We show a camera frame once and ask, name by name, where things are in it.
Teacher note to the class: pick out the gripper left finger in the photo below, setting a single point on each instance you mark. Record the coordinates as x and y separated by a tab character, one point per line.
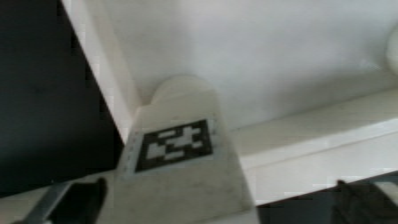
69	205

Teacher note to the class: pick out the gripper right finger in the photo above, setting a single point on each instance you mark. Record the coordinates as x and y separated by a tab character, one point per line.
366	203

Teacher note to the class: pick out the white table leg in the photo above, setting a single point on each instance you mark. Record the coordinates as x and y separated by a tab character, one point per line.
179	185

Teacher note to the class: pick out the white square table top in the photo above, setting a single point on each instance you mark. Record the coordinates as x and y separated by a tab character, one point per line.
288	53

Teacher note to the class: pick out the white U-shaped obstacle fence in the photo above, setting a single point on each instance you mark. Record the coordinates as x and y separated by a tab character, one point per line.
298	154

